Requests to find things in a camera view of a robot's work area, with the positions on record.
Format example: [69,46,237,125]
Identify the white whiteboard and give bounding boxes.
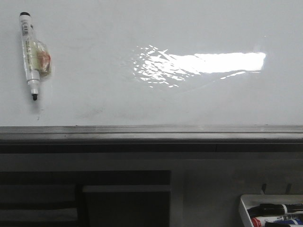
[0,0,303,126]

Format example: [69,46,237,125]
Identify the black capped marker in tray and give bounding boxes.
[248,203,303,218]

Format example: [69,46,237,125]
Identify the dark chair back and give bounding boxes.
[0,171,171,227]

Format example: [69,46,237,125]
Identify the left black tray hook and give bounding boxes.
[260,183,267,195]

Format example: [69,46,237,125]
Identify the red capped marker in tray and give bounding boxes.
[251,214,303,227]

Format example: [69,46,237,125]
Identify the white black-tipped whiteboard marker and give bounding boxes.
[19,12,52,101]

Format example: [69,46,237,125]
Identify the blue capped marker in tray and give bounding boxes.
[265,218,303,227]

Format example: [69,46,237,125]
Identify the white marker tray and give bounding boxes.
[239,194,303,227]

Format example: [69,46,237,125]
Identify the grey aluminium whiteboard ledge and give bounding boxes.
[0,125,303,154]

